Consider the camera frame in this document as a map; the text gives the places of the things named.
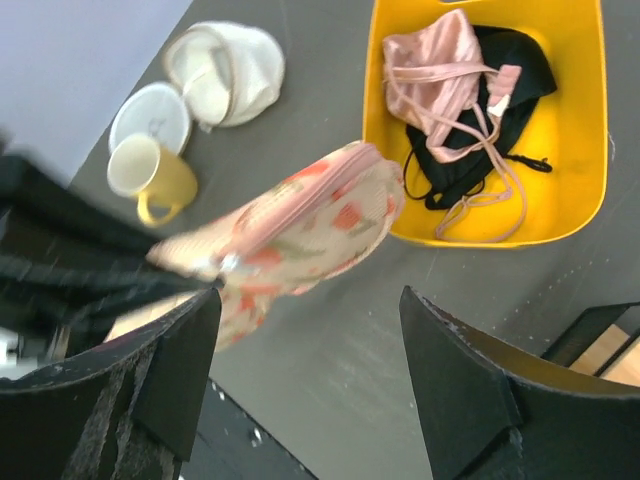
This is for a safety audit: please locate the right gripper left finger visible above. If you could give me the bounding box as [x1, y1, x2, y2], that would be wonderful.
[1, 289, 221, 479]

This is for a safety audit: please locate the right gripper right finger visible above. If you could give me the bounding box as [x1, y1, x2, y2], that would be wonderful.
[399, 287, 639, 479]

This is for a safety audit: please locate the black bra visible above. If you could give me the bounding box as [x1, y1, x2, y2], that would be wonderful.
[402, 24, 559, 211]

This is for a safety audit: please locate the floral mesh laundry bag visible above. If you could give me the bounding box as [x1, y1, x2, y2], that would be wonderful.
[147, 141, 404, 351]

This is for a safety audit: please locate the white mesh laundry bag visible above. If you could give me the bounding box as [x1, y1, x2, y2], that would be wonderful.
[162, 21, 285, 131]

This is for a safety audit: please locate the wire and wood shelf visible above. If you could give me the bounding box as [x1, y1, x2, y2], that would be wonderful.
[542, 302, 640, 389]

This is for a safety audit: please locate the yellow mug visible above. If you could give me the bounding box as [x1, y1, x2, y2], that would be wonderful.
[106, 134, 198, 228]

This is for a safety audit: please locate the pink satin bra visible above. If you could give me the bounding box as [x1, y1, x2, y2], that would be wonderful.
[383, 8, 527, 244]

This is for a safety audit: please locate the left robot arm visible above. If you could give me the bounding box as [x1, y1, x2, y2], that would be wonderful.
[1, 137, 221, 381]

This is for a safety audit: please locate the white marble plate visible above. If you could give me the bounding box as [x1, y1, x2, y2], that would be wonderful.
[108, 81, 192, 155]

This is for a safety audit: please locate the yellow plastic basket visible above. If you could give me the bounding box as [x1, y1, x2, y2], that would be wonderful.
[362, 0, 609, 250]

